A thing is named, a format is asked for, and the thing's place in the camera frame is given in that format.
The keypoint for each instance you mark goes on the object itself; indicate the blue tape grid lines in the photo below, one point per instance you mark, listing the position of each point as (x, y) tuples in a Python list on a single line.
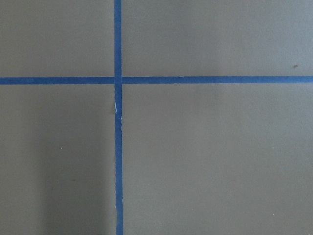
[(118, 80)]

